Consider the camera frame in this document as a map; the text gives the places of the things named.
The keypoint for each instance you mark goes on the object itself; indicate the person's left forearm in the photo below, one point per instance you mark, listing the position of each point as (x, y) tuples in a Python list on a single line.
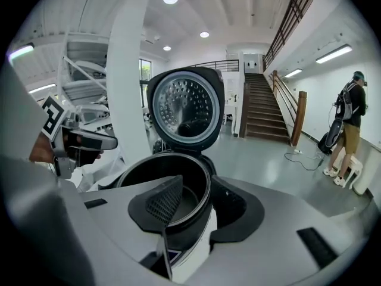
[(41, 150)]

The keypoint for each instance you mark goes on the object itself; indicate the white metal shelving rack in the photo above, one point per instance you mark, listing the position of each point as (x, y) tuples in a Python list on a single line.
[(86, 70)]

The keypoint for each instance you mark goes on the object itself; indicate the window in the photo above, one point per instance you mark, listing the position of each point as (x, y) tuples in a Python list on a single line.
[(145, 76)]

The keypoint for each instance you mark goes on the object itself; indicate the long tube light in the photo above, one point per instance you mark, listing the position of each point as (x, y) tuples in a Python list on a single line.
[(21, 52), (333, 54), (293, 73)]

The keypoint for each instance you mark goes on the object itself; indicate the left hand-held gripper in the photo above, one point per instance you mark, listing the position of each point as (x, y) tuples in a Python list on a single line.
[(55, 121)]

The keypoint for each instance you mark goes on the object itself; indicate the black pot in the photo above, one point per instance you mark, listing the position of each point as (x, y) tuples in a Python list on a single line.
[(166, 168)]

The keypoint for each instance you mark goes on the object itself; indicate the maroon rice cooker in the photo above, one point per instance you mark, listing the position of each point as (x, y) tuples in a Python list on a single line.
[(184, 106)]

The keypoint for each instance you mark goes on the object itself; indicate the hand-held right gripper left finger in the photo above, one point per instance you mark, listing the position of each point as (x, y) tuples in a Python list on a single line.
[(157, 207)]

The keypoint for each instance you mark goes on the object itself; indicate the white curved-leg stool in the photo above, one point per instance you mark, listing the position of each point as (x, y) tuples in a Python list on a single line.
[(354, 165)]

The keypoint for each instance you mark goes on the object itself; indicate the dark wooden staircase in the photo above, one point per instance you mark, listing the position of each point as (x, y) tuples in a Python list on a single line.
[(265, 109)]

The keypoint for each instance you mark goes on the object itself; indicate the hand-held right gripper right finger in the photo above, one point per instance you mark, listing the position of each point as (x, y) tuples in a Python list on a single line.
[(235, 213)]

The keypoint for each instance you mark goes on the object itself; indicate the black bag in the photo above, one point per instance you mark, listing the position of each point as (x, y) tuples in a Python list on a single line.
[(324, 143)]

